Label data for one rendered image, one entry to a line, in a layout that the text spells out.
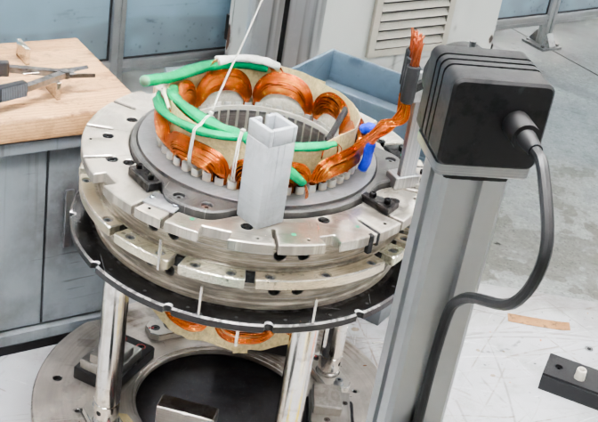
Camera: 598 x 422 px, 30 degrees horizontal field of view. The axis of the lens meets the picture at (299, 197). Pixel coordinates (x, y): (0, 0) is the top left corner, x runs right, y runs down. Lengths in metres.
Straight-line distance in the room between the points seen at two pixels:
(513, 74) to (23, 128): 0.73
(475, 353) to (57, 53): 0.60
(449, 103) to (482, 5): 3.30
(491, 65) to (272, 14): 1.00
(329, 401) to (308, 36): 0.52
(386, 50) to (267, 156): 2.66
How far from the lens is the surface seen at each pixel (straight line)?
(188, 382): 1.24
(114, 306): 1.05
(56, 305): 1.26
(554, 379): 1.34
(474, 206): 0.49
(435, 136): 0.47
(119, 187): 0.95
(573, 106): 4.32
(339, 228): 0.93
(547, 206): 0.43
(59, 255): 1.23
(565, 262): 3.25
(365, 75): 1.37
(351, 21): 3.41
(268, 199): 0.90
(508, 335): 1.43
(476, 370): 1.35
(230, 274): 0.92
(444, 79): 0.46
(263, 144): 0.88
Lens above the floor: 1.56
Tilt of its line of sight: 29 degrees down
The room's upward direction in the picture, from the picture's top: 10 degrees clockwise
